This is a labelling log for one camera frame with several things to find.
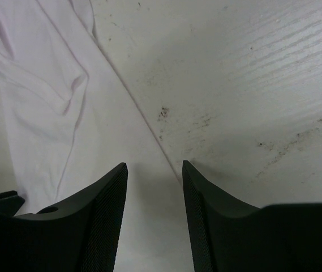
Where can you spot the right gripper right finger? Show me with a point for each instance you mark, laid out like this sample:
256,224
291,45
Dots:
227,234

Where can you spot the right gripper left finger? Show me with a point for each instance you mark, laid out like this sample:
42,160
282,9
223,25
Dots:
79,233

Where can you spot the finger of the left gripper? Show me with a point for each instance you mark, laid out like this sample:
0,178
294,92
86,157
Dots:
10,203

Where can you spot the white tank top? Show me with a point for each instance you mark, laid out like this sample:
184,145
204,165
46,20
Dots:
70,120

